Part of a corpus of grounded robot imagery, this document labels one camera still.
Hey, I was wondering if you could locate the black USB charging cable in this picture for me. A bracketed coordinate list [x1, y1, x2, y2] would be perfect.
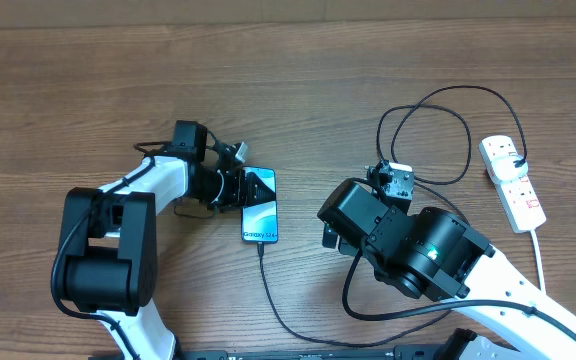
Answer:
[256, 85, 528, 349]

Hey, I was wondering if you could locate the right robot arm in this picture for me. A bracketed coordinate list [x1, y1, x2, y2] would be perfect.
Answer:
[318, 161, 576, 359]

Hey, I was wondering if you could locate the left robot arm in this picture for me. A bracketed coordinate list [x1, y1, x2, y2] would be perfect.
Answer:
[50, 121, 279, 360]

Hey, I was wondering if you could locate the white power strip cord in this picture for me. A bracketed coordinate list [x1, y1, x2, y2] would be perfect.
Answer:
[529, 229, 548, 295]

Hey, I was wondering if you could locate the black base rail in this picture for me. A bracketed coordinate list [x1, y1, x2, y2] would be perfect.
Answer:
[87, 327, 499, 360]

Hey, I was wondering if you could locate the blue Samsung Galaxy smartphone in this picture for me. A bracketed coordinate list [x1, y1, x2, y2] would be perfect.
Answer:
[240, 167, 279, 243]

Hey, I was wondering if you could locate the white power strip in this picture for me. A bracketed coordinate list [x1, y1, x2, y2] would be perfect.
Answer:
[478, 135, 546, 233]

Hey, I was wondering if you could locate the white charger adapter plug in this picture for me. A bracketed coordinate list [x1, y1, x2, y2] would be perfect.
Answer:
[491, 154, 528, 183]

